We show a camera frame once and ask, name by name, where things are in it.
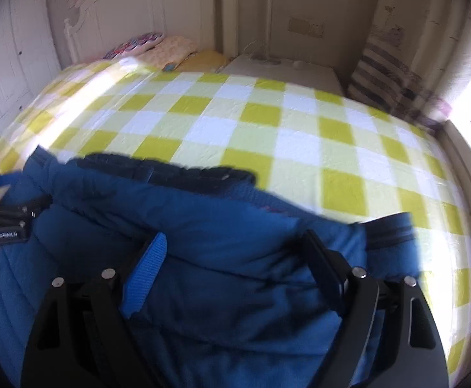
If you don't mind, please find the blue quilted puffer jacket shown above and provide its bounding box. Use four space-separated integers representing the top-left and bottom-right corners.
0 149 420 387

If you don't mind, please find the yellow white checkered bedspread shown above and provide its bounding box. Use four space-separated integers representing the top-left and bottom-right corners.
0 59 471 382

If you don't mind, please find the white wardrobe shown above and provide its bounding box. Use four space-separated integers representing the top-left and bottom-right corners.
0 0 61 137

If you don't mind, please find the white nightstand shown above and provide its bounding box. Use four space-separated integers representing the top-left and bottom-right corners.
221 55 344 96

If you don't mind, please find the yellow pillow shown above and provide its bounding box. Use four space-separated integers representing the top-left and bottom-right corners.
175 50 230 73

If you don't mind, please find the colourful patterned pillow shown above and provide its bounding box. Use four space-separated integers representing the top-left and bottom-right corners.
103 32 165 60

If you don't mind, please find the pink beige pillow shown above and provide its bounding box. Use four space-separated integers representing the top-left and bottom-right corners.
136 36 198 71

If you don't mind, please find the patterned striped curtain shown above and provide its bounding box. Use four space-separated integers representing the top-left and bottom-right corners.
347 0 471 131

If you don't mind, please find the white wooden headboard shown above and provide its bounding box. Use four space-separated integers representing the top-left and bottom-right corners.
64 0 239 64

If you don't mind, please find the wall power socket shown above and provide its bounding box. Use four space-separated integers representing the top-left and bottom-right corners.
288 17 324 38

